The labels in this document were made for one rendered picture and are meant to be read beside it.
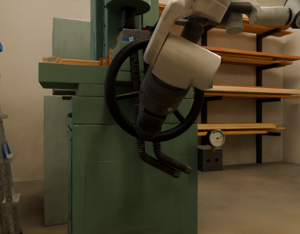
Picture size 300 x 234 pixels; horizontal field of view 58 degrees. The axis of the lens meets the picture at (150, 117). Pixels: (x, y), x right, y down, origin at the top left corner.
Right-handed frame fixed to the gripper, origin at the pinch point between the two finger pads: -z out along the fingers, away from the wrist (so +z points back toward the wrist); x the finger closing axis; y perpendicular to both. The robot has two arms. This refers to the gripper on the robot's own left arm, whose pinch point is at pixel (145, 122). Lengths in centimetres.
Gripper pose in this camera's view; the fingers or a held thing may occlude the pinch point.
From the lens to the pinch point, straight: 65.6
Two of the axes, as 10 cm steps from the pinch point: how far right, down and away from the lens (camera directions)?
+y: -9.5, -2.6, -1.5
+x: 1.4, -8.3, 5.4
